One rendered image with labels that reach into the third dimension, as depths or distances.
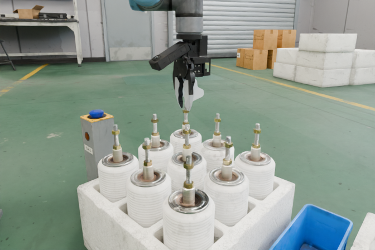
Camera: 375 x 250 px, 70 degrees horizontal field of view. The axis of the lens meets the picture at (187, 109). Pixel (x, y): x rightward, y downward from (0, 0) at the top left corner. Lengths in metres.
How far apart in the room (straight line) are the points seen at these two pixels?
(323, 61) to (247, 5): 3.66
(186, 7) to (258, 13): 5.91
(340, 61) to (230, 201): 2.79
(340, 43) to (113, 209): 2.87
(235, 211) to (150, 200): 0.17
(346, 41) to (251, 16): 3.58
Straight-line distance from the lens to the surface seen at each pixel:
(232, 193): 0.56
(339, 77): 3.26
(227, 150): 0.56
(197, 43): 0.76
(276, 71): 3.65
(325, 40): 3.08
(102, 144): 0.81
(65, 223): 0.94
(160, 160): 0.70
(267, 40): 4.34
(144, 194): 0.55
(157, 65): 0.69
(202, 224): 0.49
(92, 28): 5.62
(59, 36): 5.66
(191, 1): 0.73
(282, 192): 0.70
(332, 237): 0.82
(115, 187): 0.66
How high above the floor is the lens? 0.55
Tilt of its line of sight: 16 degrees down
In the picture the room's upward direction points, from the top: straight up
